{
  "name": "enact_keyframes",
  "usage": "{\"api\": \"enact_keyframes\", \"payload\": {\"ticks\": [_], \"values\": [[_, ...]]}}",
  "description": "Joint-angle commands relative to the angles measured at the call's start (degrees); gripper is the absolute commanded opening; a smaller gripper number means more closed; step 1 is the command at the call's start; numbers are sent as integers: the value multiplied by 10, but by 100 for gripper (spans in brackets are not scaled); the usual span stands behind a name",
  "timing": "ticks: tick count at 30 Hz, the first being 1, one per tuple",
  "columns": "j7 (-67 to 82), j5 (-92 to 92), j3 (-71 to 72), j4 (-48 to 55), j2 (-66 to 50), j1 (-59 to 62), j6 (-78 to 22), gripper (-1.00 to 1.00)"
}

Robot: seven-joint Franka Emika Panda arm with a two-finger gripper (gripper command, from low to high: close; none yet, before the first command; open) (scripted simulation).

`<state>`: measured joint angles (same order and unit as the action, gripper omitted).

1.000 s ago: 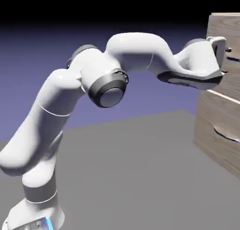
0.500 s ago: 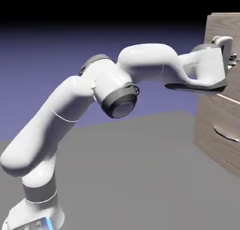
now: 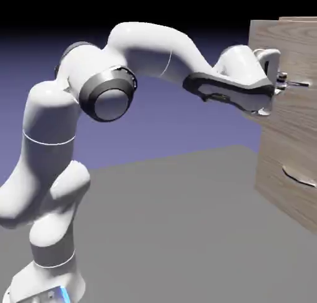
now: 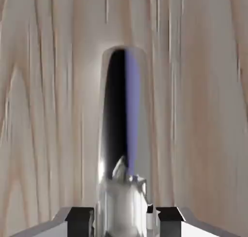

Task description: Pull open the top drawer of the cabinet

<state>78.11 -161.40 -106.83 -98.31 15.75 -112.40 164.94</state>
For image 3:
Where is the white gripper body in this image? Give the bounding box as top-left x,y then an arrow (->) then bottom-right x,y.
261,48 -> 282,96

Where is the dark metal drawer handle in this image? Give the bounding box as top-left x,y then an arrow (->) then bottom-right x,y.
286,80 -> 311,88

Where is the light wood cabinet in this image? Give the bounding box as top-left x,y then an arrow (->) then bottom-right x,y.
243,16 -> 317,235

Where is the wood drawer front, gripped handle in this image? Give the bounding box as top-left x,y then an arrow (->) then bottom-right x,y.
243,19 -> 317,151

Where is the wood drawer front, free handle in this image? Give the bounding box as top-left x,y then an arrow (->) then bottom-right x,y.
254,128 -> 317,235

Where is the curved silver drawer handle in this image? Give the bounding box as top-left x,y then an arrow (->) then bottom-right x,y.
282,165 -> 317,188

